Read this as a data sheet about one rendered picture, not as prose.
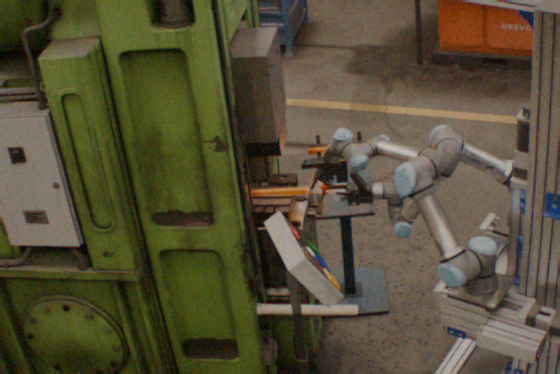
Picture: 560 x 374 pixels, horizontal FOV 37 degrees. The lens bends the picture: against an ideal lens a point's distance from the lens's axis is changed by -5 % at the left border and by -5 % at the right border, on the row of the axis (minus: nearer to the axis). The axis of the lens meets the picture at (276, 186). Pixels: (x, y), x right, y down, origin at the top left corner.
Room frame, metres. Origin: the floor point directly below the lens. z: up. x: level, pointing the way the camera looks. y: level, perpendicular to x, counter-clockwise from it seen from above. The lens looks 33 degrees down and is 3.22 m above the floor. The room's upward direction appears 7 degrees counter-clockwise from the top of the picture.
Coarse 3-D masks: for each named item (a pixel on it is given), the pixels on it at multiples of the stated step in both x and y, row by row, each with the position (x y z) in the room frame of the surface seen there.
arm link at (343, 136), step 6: (336, 132) 3.30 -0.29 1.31; (342, 132) 3.29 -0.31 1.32; (348, 132) 3.30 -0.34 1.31; (336, 138) 3.28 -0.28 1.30; (342, 138) 3.27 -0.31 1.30; (348, 138) 3.27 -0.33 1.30; (330, 144) 3.30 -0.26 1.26; (336, 144) 3.27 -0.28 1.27; (342, 144) 3.26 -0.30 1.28; (330, 150) 3.29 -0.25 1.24; (336, 150) 3.27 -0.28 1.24; (336, 156) 3.27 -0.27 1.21
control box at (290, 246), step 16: (272, 224) 2.88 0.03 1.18; (288, 224) 2.85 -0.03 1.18; (288, 240) 2.74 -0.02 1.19; (304, 240) 2.86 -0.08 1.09; (288, 256) 2.66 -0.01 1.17; (304, 256) 2.62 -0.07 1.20; (304, 272) 2.60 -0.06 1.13; (320, 272) 2.63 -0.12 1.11; (320, 288) 2.62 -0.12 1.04; (336, 288) 2.64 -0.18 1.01
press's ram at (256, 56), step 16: (240, 32) 3.47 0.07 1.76; (256, 32) 3.44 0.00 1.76; (272, 32) 3.42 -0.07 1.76; (240, 48) 3.30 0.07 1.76; (256, 48) 3.28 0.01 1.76; (272, 48) 3.32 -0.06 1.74; (240, 64) 3.21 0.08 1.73; (256, 64) 3.20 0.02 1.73; (272, 64) 3.28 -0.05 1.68; (240, 80) 3.21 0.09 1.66; (256, 80) 3.20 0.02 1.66; (272, 80) 3.24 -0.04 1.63; (240, 96) 3.21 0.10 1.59; (256, 96) 3.20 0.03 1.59; (272, 96) 3.20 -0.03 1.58; (240, 112) 3.22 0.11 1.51; (256, 112) 3.20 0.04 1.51; (272, 112) 3.19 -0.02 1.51; (256, 128) 3.20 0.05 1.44; (272, 128) 3.19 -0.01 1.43
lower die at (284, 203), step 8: (256, 200) 3.35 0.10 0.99; (264, 200) 3.34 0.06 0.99; (272, 200) 3.33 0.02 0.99; (280, 200) 3.32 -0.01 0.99; (288, 200) 3.31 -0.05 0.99; (256, 208) 3.30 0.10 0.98; (272, 208) 3.28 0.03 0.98; (280, 208) 3.27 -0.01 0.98; (288, 208) 3.26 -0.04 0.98; (256, 216) 3.27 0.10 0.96; (288, 216) 3.24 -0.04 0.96
